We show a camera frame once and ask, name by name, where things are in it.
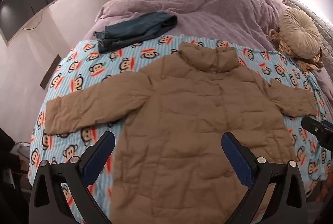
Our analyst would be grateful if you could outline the grey quilted headboard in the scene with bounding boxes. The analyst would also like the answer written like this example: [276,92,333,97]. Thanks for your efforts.
[282,0,333,58]

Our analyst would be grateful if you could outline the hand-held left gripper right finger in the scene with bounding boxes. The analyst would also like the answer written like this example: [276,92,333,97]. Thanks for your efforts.
[221,132,309,224]

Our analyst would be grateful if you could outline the tan puffer jacket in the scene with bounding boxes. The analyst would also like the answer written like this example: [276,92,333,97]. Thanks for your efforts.
[45,42,318,224]

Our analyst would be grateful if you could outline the television cable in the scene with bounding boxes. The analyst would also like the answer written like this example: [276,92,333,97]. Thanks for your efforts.
[22,12,43,30]

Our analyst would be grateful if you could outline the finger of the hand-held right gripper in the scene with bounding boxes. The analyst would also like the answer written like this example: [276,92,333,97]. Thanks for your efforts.
[301,116,333,148]

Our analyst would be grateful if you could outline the blue striped monkey-print blanket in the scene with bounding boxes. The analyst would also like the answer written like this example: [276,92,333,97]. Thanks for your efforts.
[27,34,329,224]

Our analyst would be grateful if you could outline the dark wall strip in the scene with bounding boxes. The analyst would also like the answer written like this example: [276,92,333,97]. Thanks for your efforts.
[40,54,62,89]

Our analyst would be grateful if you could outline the dark blue jeans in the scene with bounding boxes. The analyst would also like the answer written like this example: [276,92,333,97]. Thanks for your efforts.
[94,11,178,54]

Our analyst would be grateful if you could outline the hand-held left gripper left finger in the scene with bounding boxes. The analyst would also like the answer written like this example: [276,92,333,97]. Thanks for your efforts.
[28,131,116,224]

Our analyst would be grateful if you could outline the round beige pleated cushion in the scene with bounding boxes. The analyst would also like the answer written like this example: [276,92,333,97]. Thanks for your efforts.
[279,7,322,59]

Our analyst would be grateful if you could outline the wall-mounted television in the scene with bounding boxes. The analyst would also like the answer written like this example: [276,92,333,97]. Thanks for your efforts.
[0,0,58,46]

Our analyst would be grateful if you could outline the purple fleece duvet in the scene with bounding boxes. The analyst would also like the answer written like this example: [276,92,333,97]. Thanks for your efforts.
[82,0,333,112]

